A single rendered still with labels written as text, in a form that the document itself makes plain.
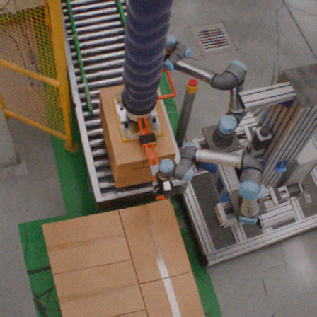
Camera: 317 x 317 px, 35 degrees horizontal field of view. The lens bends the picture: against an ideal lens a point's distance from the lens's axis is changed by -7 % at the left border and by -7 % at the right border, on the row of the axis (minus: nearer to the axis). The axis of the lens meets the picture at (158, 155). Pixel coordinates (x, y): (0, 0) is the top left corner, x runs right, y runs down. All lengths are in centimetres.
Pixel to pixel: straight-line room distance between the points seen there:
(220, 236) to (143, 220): 72
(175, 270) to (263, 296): 99
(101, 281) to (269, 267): 153
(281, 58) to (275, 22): 51
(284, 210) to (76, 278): 156
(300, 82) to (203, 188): 184
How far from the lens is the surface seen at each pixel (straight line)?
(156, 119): 364
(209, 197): 442
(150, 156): 338
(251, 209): 321
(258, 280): 453
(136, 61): 292
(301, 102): 281
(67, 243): 389
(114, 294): 379
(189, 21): 565
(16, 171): 473
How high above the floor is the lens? 428
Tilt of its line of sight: 64 degrees down
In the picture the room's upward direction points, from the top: 11 degrees clockwise
